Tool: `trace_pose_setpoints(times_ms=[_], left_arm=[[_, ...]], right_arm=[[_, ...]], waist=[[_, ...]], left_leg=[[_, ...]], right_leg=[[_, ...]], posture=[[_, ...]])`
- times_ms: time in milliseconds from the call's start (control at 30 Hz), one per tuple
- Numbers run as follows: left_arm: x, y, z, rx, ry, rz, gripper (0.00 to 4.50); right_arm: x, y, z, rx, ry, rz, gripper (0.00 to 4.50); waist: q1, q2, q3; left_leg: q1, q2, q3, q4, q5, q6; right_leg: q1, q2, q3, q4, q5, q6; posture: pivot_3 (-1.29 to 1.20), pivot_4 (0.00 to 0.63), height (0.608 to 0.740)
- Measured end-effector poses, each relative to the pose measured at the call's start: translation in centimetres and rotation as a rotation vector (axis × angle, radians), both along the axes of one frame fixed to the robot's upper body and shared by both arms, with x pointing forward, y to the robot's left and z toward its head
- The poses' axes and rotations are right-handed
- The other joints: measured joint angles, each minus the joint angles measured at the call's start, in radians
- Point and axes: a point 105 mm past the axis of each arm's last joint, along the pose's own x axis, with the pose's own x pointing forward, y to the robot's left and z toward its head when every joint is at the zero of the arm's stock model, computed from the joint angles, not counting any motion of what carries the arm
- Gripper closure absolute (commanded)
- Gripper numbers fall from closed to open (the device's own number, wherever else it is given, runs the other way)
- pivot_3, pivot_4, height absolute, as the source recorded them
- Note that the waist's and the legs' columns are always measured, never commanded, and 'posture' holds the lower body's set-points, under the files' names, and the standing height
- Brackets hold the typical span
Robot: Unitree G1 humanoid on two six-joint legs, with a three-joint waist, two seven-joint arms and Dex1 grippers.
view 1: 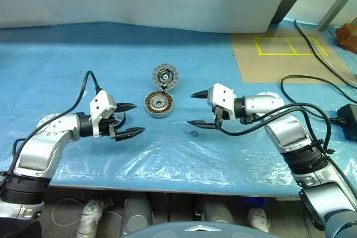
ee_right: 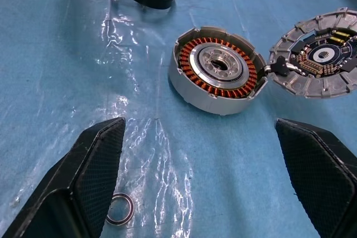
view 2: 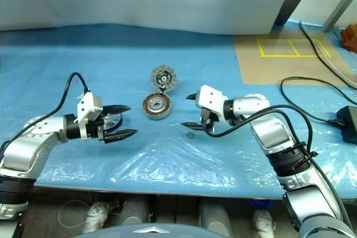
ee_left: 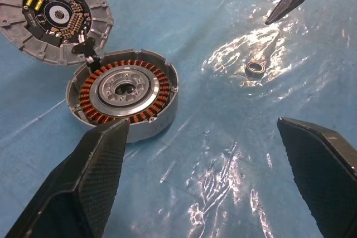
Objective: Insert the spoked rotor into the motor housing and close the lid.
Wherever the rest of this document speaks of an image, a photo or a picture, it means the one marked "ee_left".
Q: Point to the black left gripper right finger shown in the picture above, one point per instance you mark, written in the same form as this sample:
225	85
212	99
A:
323	171

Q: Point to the grey motor housing with copper windings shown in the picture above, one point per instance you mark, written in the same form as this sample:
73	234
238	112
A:
125	90

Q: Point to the grey motor cover with circuit board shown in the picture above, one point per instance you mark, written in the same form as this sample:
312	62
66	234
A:
16	26

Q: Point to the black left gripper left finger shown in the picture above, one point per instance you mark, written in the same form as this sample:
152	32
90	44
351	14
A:
92	171

